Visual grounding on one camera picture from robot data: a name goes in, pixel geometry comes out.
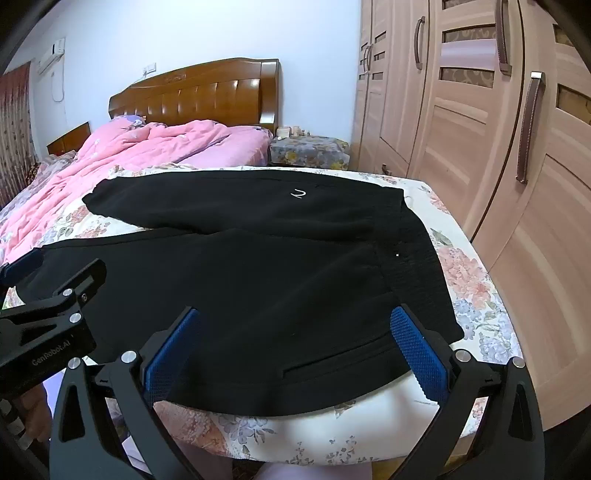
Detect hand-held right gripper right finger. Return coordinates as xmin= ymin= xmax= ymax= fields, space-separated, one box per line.
xmin=390 ymin=302 xmax=548 ymax=480

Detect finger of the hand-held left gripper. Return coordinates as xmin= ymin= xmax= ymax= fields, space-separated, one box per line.
xmin=0 ymin=258 xmax=108 ymax=357
xmin=0 ymin=249 xmax=43 ymax=289

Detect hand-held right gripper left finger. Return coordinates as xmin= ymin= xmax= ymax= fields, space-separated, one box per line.
xmin=48 ymin=307 xmax=204 ymax=480

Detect black pants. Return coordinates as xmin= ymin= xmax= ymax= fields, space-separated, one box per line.
xmin=14 ymin=167 xmax=465 ymax=418

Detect person's left hand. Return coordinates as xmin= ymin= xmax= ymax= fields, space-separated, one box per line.
xmin=21 ymin=383 xmax=52 ymax=446

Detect floral blanket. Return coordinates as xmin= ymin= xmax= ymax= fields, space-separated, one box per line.
xmin=0 ymin=166 xmax=525 ymax=467

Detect dark patterned cushion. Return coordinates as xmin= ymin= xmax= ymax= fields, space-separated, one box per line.
xmin=23 ymin=159 xmax=47 ymax=185

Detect red patterned curtain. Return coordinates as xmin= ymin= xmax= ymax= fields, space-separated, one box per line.
xmin=0 ymin=62 xmax=40 ymax=208

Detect brown wooden cabinet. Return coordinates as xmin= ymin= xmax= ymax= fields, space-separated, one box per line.
xmin=46 ymin=121 xmax=92 ymax=158

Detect pink quilt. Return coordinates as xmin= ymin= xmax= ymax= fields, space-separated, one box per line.
xmin=0 ymin=114 xmax=273 ymax=268

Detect white air conditioner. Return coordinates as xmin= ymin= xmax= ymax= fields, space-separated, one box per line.
xmin=36 ymin=39 xmax=68 ymax=77

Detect light wooden wardrobe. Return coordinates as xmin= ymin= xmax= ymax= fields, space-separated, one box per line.
xmin=353 ymin=0 xmax=591 ymax=435

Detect nightstand with floral cover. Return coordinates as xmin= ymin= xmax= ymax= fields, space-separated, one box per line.
xmin=269 ymin=135 xmax=351 ymax=172

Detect wooden headboard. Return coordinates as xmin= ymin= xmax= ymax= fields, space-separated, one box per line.
xmin=108 ymin=58 xmax=281 ymax=137

